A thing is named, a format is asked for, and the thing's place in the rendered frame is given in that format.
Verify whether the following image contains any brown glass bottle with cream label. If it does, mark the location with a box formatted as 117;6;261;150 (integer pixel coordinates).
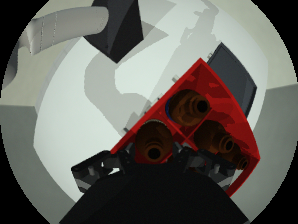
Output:
135;119;173;162

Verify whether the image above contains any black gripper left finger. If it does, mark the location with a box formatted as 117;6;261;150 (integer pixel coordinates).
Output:
71;143;143;193

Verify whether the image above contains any red crate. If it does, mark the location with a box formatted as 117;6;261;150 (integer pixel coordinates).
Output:
110;58;260;197

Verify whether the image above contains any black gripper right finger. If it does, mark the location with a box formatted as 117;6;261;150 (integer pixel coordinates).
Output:
166;142;237;191

